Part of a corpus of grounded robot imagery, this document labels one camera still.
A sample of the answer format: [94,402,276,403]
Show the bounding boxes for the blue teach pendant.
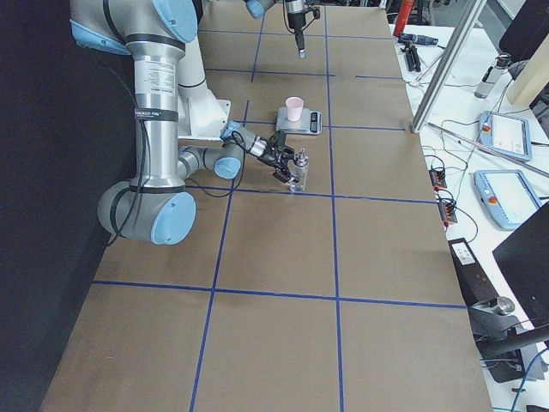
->
[474,170,542,230]
[479,111,533,162]

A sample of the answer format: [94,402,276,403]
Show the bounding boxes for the black monitor stand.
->
[468,204,548,383]

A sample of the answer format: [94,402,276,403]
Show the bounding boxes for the blue teach pendant near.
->
[474,170,542,230]

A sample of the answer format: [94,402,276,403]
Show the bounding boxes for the black box white label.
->
[448,238,498,306]

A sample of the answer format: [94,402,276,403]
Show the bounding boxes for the red fire extinguisher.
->
[393,0,415,38]

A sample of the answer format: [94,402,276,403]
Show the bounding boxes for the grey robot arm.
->
[70,1,293,245]
[244,0,310,59]

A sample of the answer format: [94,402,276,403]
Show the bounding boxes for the aluminium frame profile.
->
[410,0,487,134]

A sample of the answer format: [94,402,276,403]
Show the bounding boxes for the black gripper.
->
[257,132,296,182]
[287,12,306,58]

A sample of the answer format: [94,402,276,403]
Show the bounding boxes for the pink paper cup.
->
[285,96,305,122]

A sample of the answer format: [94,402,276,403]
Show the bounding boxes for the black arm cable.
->
[105,64,254,248]

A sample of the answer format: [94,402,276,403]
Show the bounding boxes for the black orange connector block near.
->
[437,197,457,227]

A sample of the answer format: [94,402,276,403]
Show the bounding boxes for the digital kitchen scale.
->
[275,106,323,136]

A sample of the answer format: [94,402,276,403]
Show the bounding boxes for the black tripod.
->
[398,33,438,72]

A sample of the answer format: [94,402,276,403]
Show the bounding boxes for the blue teach pendant far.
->
[479,111,533,162]

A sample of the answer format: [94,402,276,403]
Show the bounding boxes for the black orange connector block far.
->
[428,166,447,191]

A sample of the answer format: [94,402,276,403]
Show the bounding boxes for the black orange connector block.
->
[428,166,447,191]
[437,197,457,227]

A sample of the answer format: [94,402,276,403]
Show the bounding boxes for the glass sauce bottle metal pourer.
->
[289,148,309,193]

